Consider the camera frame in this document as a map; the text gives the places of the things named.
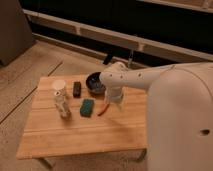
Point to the grey cabinet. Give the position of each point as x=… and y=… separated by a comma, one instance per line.
x=15, y=33

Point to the green sponge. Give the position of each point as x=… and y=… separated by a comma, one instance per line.
x=86, y=108

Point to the white wall shelf rail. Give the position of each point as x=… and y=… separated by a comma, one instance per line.
x=131, y=42

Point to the wooden table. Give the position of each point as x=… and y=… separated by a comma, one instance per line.
x=121, y=127

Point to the orange red pepper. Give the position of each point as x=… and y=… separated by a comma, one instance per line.
x=103, y=110

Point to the dark ceramic bowl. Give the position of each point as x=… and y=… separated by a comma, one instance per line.
x=94, y=84

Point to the white paper cup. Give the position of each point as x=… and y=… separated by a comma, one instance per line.
x=59, y=85

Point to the patterned white bottle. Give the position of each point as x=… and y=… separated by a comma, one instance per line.
x=61, y=105

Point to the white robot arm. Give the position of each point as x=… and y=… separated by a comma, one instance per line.
x=179, y=119

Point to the dark brown rectangular block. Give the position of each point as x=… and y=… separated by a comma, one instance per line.
x=77, y=89

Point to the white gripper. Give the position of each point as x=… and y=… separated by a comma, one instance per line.
x=114, y=94

